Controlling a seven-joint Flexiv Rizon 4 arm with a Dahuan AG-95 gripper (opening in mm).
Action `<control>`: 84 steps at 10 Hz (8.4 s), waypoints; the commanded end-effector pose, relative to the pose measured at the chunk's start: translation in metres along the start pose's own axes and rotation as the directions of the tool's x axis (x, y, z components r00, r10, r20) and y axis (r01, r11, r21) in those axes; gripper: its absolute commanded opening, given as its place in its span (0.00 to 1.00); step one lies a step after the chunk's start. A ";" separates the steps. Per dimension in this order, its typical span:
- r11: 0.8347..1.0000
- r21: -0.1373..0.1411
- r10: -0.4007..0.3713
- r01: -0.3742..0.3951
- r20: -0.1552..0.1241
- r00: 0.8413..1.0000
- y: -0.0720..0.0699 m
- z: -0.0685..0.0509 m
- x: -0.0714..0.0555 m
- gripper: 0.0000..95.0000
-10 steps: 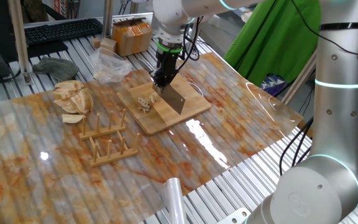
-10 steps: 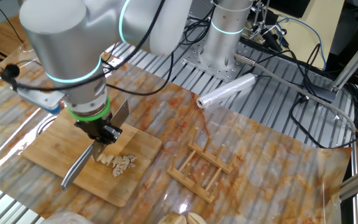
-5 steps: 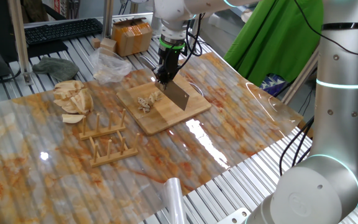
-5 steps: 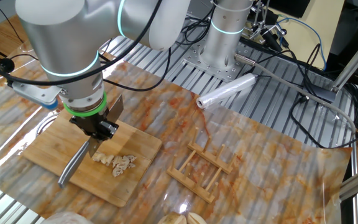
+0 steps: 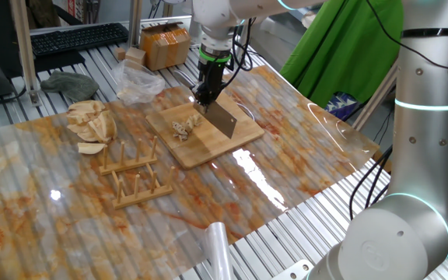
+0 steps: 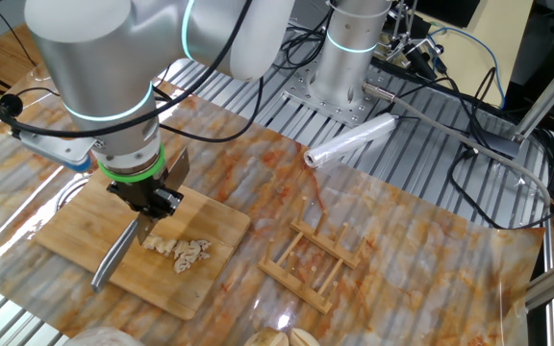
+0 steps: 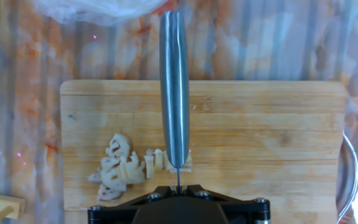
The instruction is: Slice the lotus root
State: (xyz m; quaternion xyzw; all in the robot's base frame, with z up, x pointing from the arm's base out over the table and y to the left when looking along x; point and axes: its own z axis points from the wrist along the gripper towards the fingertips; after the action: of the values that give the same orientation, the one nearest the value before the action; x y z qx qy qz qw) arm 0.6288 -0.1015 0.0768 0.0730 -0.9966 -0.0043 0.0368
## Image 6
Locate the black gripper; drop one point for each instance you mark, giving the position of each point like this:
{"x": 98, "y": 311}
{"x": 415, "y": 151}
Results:
{"x": 144, "y": 194}

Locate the lotus root piece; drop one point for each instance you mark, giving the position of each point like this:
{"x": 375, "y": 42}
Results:
{"x": 151, "y": 243}

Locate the lotus slice with holes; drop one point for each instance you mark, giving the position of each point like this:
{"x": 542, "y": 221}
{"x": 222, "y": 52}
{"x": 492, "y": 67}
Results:
{"x": 168, "y": 246}
{"x": 182, "y": 265}
{"x": 203, "y": 246}
{"x": 180, "y": 248}

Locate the steel cleaver knife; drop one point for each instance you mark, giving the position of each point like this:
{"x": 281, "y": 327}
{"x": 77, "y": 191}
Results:
{"x": 113, "y": 259}

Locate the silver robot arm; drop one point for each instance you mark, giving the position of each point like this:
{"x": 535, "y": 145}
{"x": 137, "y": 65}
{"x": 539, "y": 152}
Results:
{"x": 104, "y": 57}

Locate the pale lotus wedge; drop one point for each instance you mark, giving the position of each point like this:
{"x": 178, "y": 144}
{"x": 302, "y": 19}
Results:
{"x": 303, "y": 338}

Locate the bamboo cutting board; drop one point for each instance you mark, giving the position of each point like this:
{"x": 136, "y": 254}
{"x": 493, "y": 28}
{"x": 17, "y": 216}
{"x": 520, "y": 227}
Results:
{"x": 89, "y": 230}

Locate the wooden peg rack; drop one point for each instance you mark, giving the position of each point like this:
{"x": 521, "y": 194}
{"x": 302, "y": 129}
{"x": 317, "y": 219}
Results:
{"x": 306, "y": 274}

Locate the clear plastic film roll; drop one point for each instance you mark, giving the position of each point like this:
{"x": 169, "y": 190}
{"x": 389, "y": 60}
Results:
{"x": 349, "y": 141}

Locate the marble pattern plastic sheet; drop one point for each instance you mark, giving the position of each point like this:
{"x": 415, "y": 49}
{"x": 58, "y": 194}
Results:
{"x": 402, "y": 269}

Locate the metal clamp stand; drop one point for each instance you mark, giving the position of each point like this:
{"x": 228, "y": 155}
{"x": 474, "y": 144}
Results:
{"x": 414, "y": 48}

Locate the black monitor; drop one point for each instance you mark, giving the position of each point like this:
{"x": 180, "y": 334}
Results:
{"x": 455, "y": 12}

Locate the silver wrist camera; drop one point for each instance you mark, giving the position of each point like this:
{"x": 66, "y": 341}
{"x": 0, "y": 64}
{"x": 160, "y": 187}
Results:
{"x": 56, "y": 149}

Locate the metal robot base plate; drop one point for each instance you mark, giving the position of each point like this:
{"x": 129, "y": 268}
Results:
{"x": 306, "y": 96}

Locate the grey post foot bracket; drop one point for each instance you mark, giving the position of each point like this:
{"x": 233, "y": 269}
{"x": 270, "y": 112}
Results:
{"x": 498, "y": 144}

